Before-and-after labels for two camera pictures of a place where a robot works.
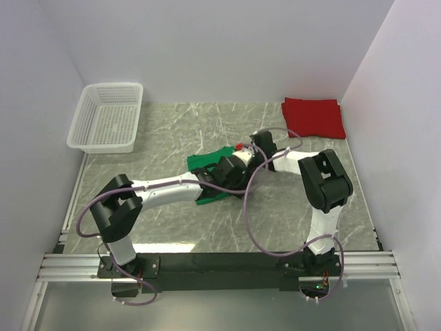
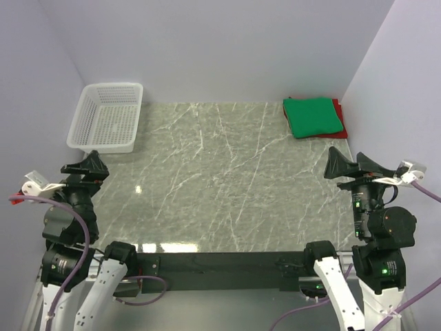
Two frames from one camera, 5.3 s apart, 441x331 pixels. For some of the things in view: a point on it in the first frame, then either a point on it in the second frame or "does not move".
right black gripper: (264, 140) to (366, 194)
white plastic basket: (107, 118) does not move
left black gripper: (242, 185) to (94, 170)
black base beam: (222, 272) does not move
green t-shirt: (209, 160) to (312, 116)
